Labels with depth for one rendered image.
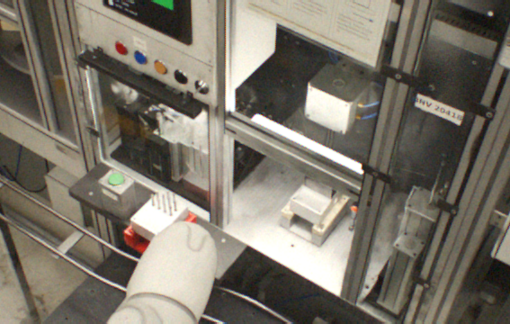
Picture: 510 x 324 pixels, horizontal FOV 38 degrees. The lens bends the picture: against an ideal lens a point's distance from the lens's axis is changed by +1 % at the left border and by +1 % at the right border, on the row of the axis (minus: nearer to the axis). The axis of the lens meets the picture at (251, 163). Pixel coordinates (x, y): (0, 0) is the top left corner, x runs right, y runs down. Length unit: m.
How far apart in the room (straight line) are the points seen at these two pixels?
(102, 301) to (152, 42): 0.84
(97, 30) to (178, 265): 0.75
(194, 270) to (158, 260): 0.07
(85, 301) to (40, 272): 0.95
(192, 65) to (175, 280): 0.57
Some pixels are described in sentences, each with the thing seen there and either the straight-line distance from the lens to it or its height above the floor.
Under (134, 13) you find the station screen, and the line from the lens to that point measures 1.68.
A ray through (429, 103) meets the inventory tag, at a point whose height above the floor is 1.64.
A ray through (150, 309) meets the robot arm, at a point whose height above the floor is 1.48.
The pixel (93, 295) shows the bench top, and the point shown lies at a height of 0.68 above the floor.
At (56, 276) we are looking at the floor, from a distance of 3.14.
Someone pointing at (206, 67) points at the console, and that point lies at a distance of 1.66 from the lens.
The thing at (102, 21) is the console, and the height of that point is 1.47.
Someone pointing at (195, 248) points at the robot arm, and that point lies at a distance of 1.35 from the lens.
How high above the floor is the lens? 2.54
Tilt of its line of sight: 47 degrees down
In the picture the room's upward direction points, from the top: 3 degrees clockwise
